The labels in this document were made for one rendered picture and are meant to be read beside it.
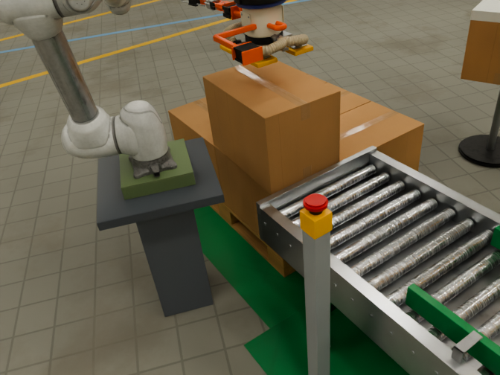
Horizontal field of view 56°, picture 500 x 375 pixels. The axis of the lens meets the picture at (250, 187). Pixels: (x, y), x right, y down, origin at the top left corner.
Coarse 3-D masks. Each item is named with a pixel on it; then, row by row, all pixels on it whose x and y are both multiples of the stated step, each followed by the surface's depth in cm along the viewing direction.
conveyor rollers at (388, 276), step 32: (320, 192) 216; (352, 192) 214; (384, 192) 212; (416, 192) 210; (352, 224) 196; (352, 256) 184; (384, 256) 181; (416, 256) 178; (448, 256) 177; (448, 288) 164; (416, 320) 156
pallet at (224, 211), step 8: (216, 208) 300; (224, 208) 286; (224, 216) 291; (232, 216) 283; (232, 224) 286; (240, 224) 285; (240, 232) 279; (248, 232) 279; (248, 240) 273; (256, 240) 272; (256, 248) 267; (264, 248) 266; (264, 256) 262; (272, 256) 252; (280, 256) 244; (272, 264) 256; (280, 264) 248; (288, 264) 246; (280, 272) 252; (288, 272) 250
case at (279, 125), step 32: (224, 96) 224; (256, 96) 214; (288, 96) 210; (320, 96) 207; (224, 128) 239; (256, 128) 206; (288, 128) 204; (320, 128) 214; (256, 160) 219; (288, 160) 213; (320, 160) 224
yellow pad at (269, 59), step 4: (236, 40) 213; (240, 40) 212; (220, 48) 220; (224, 48) 217; (228, 48) 214; (228, 52) 214; (268, 56) 200; (272, 56) 201; (260, 60) 198; (264, 60) 198; (268, 60) 197; (272, 60) 198; (276, 60) 199; (252, 64) 199; (256, 64) 196; (260, 64) 196; (264, 64) 197; (268, 64) 198
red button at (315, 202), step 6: (306, 198) 133; (312, 198) 133; (318, 198) 133; (324, 198) 132; (306, 204) 132; (312, 204) 131; (318, 204) 130; (324, 204) 131; (312, 210) 130; (318, 210) 130
